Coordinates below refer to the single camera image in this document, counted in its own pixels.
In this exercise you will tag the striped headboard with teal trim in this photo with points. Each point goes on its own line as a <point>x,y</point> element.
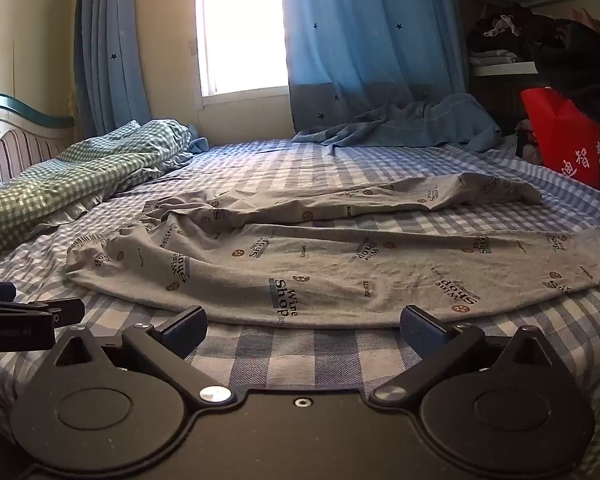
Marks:
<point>15,135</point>

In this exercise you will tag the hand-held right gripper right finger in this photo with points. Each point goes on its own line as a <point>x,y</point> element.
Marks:
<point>421,331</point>

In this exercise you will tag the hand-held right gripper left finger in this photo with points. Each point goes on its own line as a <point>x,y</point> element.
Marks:
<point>185,329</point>

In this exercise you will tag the black garment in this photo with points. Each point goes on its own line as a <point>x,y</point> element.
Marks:
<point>580,65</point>

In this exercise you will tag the pile of dark clothes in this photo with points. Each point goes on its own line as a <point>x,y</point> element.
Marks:
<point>505,30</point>

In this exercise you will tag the blue star curtain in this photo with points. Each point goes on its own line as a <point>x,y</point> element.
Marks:
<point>110,45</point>
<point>370,35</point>

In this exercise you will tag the small blue cloth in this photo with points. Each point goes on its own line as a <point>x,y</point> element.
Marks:
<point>199,144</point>

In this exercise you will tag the large blue cloth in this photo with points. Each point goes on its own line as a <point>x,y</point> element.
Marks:
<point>405,122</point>

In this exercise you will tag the red bag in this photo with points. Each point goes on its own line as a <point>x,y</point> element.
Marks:
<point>565,135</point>

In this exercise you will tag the blue checkered bed sheet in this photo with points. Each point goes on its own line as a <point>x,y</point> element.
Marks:
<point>290,160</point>

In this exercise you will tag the grey printed pants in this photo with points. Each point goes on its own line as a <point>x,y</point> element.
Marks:
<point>305,265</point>

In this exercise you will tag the window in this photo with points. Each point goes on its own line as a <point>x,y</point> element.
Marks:
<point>242,25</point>

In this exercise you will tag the green checkered quilt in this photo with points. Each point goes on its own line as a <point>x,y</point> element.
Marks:
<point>70,180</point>

